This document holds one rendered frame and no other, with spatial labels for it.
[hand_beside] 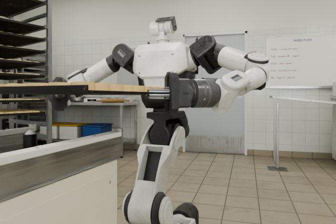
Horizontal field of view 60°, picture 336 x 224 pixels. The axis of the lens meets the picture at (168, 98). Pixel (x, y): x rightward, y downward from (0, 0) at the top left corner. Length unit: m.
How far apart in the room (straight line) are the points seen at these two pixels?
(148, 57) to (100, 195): 0.79
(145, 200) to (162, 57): 0.61
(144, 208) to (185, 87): 0.58
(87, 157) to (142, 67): 0.76
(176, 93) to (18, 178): 0.48
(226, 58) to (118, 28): 4.58
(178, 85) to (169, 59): 0.47
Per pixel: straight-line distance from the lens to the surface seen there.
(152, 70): 1.32
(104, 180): 0.70
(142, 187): 1.27
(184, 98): 0.84
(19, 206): 0.53
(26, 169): 0.54
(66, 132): 5.38
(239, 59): 1.20
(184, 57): 1.30
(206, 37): 1.33
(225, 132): 5.13
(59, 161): 0.59
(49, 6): 2.41
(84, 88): 0.58
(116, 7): 5.83
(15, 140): 0.90
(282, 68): 5.09
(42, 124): 2.38
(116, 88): 0.71
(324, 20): 5.33
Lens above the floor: 0.99
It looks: level
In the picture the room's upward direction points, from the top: straight up
